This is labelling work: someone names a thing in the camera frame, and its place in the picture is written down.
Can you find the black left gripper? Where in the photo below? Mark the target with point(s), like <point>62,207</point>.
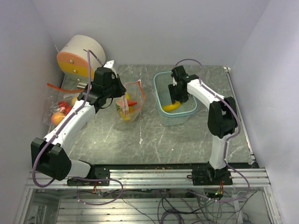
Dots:
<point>121,89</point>

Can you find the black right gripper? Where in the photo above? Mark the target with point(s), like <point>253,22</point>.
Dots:
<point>174,98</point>

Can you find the single yellow toy banana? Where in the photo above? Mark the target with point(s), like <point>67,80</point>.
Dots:
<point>168,108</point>

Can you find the toy watermelon slice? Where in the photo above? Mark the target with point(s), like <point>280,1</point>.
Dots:
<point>124,102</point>

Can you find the clear orange-zip bag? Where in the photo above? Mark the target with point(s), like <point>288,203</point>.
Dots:
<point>135,91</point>
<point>54,95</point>

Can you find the yellow toy banana bunch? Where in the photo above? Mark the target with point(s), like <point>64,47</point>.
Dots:
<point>128,115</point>

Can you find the yellow toy mango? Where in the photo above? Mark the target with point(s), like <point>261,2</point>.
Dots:
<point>73,101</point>

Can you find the red toy pear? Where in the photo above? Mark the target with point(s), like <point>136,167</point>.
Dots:
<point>65,110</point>

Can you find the red toy wax apple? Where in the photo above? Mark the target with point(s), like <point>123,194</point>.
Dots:
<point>63,104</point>

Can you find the clear orange-zip top bag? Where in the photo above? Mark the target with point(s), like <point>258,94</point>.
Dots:
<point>54,95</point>

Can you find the pink toy peach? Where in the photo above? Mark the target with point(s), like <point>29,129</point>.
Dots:
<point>57,118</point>

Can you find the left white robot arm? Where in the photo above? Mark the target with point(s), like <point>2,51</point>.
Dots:
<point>49,155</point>

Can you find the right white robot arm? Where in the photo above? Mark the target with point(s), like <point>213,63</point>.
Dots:
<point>222,122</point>

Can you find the white and blue plastic basket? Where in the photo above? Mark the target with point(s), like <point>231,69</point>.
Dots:
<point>175,117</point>

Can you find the white cylinder with orange face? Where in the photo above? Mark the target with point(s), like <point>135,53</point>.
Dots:
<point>72,59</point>

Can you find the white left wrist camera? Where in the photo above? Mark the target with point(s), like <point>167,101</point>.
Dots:
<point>111,65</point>

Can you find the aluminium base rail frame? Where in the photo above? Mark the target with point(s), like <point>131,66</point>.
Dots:
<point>153,194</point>

